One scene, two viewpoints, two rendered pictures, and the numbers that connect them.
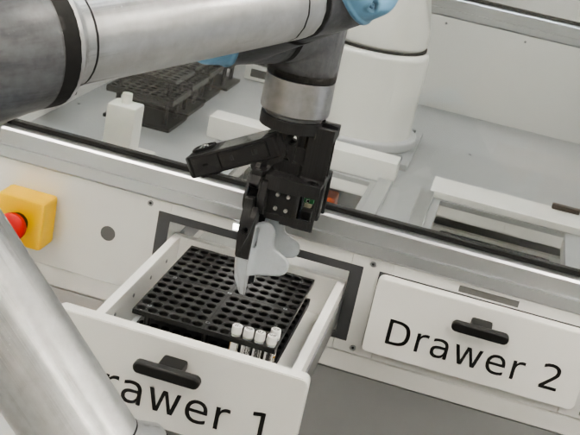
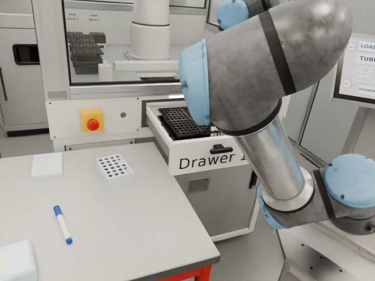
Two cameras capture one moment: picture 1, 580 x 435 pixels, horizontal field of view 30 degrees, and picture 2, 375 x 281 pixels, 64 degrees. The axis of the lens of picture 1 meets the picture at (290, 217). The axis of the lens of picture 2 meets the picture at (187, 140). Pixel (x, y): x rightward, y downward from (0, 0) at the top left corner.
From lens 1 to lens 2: 0.75 m
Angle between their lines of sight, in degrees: 31
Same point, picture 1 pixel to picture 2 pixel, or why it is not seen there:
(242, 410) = (238, 152)
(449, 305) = not seen: hidden behind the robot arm
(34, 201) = (97, 112)
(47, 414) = (295, 176)
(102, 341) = (190, 149)
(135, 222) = (133, 107)
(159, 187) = (140, 91)
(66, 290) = (108, 141)
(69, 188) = (104, 103)
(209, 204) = (159, 92)
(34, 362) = (293, 159)
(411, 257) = not seen: hidden behind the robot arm
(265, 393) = not seen: hidden behind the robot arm
